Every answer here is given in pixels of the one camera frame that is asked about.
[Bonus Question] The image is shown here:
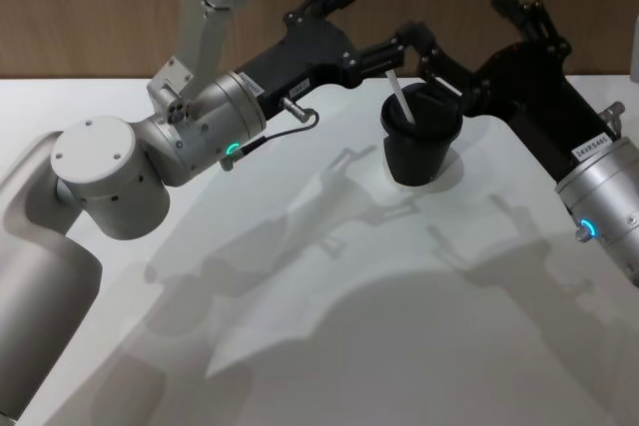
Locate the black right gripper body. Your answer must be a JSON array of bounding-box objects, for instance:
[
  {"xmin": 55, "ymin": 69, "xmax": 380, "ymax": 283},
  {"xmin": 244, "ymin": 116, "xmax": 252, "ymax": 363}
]
[{"xmin": 463, "ymin": 41, "xmax": 614, "ymax": 184}]

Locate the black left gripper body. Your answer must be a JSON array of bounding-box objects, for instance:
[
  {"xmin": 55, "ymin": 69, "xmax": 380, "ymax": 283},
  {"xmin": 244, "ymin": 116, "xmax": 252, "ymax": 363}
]
[{"xmin": 237, "ymin": 13, "xmax": 362, "ymax": 122}]

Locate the black plastic cup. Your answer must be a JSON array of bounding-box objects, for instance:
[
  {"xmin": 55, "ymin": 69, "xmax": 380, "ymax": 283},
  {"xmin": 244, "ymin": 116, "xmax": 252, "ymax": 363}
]
[{"xmin": 379, "ymin": 80, "xmax": 464, "ymax": 189}]

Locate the white flat stirring stick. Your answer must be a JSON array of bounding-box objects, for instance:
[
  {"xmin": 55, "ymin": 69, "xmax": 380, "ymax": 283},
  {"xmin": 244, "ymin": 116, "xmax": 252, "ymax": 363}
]
[{"xmin": 385, "ymin": 71, "xmax": 417, "ymax": 125}]

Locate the thin dark wrist cable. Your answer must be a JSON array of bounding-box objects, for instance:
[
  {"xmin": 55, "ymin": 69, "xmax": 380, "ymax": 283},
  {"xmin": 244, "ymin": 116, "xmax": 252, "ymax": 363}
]
[{"xmin": 223, "ymin": 96, "xmax": 321, "ymax": 162}]

